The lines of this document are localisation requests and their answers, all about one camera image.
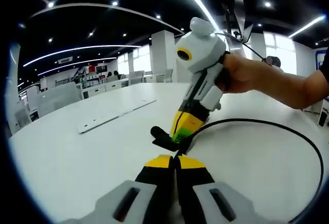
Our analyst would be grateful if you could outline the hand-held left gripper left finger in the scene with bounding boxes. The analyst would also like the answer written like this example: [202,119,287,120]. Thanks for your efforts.
[60,154,178,224]

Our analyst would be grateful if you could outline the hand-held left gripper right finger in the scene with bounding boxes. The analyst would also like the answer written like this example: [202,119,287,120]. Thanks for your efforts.
[176,155,258,224]

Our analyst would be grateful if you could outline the black Velcro strap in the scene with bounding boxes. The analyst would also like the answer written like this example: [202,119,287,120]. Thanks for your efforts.
[150,125,180,153]

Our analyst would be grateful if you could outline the black charging cable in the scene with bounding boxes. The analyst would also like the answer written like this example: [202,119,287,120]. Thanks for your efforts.
[174,118,325,224]

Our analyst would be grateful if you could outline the white desk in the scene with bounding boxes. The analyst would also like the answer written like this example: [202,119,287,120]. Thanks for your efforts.
[9,81,329,224]

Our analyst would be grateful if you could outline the person's right hand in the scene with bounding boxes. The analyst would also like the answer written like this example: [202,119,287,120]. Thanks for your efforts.
[215,53,259,94]

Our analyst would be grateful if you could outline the white office chair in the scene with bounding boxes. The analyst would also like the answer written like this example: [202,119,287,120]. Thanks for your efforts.
[128,70,144,85]
[163,69,174,83]
[37,82,83,117]

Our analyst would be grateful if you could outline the narrow white pillar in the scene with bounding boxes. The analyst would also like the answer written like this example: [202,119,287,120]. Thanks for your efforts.
[151,30,178,83]

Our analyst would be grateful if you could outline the long ceiling light strip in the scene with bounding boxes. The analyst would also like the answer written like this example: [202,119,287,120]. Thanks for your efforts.
[172,0,222,32]

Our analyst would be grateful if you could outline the storage shelves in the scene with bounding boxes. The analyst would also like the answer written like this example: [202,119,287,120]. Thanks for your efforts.
[77,64,108,86]

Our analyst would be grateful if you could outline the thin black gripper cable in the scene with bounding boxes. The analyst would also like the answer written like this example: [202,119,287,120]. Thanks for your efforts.
[214,30,268,62]

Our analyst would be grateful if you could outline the grey desk cable cover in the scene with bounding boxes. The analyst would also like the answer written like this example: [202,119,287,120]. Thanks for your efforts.
[78,99,157,134]

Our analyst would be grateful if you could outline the wall poster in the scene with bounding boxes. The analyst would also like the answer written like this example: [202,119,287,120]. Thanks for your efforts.
[316,48,329,70]

